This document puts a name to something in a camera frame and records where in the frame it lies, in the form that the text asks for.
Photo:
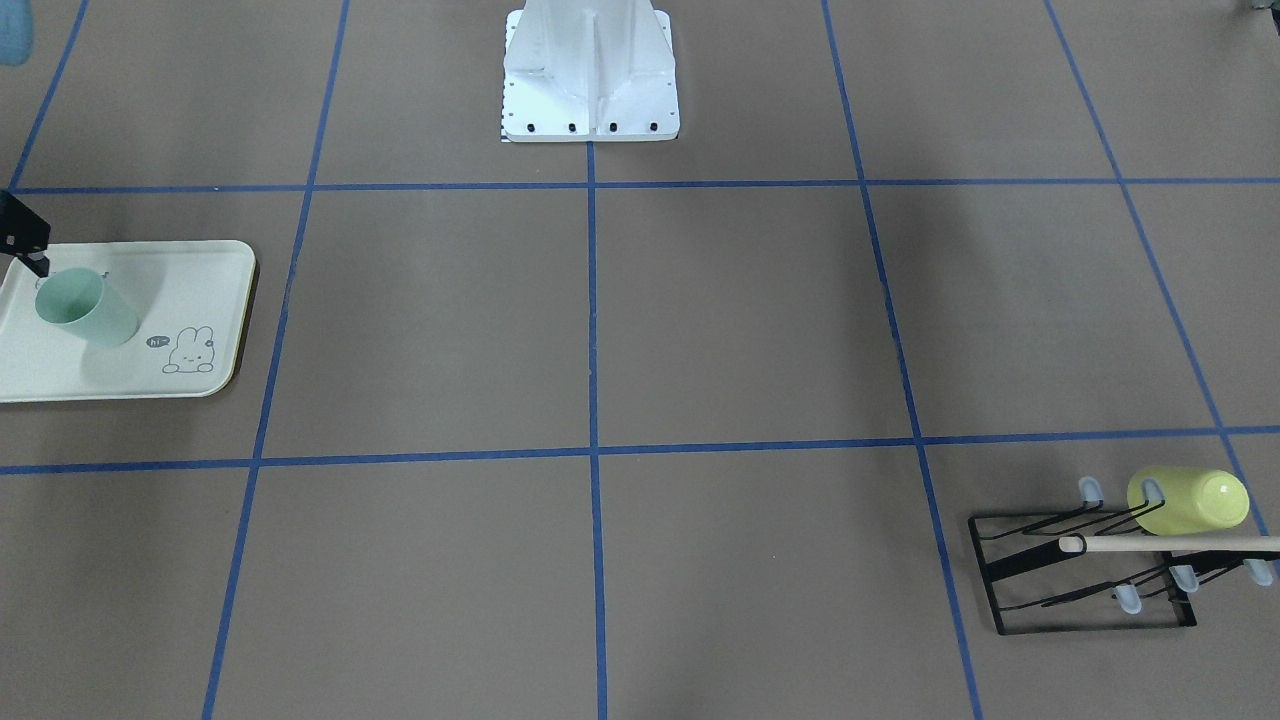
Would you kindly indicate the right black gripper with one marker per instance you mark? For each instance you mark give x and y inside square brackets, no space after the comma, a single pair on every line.
[22,232]

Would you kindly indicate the pale green cup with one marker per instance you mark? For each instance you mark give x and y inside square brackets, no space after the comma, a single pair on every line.
[81,302]

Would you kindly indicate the cream rabbit tray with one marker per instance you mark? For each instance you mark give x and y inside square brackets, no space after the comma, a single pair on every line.
[165,320]

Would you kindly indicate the yellow cup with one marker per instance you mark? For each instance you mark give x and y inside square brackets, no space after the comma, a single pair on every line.
[1175,501]

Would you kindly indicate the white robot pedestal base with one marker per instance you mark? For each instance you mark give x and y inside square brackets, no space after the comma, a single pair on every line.
[589,71]

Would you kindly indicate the black wire cup rack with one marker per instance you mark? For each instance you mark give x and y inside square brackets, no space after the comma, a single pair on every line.
[1093,568]

